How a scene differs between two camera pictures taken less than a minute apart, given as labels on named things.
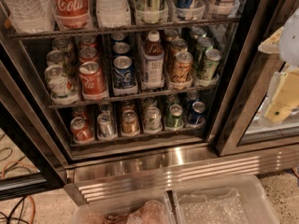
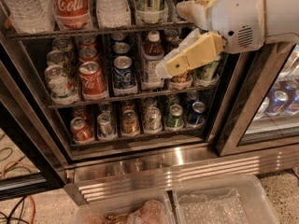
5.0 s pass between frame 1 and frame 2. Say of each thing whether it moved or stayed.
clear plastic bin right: stayed
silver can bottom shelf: stayed
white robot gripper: moved
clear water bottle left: stayed
